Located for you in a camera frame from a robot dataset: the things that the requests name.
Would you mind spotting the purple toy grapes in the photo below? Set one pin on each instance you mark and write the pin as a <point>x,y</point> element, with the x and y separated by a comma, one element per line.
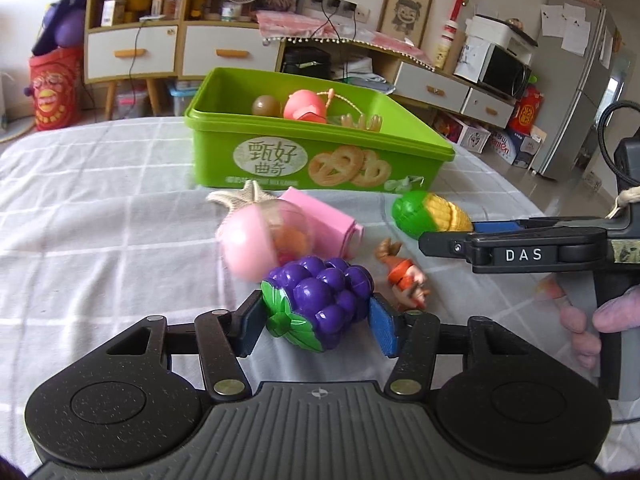
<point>320,290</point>

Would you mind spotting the pink capsule ball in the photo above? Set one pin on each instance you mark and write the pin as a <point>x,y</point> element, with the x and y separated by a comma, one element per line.
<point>250,240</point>

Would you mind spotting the pink toy block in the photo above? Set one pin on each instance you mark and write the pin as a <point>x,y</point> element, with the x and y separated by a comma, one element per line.
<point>325,217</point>

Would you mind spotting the beige rubber toy hand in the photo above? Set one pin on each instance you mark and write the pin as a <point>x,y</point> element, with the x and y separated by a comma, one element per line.
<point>372,122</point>

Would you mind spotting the clear plastic storage box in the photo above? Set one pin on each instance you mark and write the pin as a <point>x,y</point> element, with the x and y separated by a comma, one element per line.
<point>182,100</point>

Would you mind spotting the black microwave oven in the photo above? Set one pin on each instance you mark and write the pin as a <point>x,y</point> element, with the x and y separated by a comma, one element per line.
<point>502,72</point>

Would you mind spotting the purple plush toy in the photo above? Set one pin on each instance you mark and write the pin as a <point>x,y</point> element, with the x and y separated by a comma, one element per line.
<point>62,25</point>

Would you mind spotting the framed cartoon picture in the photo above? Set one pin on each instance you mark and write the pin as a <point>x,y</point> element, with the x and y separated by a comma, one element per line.
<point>405,12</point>

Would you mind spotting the white and red carton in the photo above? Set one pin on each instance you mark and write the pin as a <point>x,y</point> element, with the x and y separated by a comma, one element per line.
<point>472,135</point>

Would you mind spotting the wall socket strip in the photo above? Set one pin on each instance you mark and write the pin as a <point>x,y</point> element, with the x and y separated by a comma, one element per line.
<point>340,7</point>

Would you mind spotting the black case under desk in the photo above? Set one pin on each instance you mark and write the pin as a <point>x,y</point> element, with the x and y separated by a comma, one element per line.
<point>306,62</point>

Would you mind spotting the person's right hand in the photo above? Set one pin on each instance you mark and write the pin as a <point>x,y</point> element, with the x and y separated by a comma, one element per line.
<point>615,315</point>

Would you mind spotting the red gift box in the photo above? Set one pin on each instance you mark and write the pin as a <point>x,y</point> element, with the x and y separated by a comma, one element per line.
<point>527,110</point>

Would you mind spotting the pink toy peach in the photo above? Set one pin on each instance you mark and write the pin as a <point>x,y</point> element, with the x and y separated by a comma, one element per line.
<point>302,106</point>

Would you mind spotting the beige toy starfish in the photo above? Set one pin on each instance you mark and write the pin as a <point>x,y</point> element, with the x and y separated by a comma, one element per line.
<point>245,195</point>

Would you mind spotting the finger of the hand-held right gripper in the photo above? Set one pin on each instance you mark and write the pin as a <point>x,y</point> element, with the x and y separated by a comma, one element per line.
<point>495,226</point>
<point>450,244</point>

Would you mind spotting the grey refrigerator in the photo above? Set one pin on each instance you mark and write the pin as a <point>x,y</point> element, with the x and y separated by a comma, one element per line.
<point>570,85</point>

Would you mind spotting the wooden shelf cabinet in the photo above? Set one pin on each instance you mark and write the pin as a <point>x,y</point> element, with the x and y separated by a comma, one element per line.
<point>182,25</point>

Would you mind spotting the small orange toy figurine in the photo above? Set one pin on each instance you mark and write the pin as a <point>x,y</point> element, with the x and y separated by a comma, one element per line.
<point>405,275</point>

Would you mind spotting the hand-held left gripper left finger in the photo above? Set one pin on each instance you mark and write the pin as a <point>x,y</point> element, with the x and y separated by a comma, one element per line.
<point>250,325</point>

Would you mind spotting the brown toy ball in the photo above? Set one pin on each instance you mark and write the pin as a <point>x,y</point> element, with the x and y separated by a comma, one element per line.
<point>266,106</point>

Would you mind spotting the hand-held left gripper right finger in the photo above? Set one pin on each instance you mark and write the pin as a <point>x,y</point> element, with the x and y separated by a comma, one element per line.
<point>385,327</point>

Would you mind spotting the toy corn cob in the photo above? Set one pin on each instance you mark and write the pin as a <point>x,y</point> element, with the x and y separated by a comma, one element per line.
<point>415,212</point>

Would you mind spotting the red printed bag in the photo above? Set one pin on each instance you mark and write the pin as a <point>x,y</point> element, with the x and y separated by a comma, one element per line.
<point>52,90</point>

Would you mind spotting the wooden corner desk with drawers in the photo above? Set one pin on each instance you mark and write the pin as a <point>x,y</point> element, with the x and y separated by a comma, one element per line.
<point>430,87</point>

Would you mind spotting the green plastic biscuit box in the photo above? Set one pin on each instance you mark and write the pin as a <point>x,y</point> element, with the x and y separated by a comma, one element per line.
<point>225,125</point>

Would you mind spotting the yellow and white tube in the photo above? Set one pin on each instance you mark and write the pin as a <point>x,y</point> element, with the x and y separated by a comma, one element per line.
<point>445,45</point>

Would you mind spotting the pink tablecloth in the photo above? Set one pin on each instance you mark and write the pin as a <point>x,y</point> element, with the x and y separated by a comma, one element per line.
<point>300,25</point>

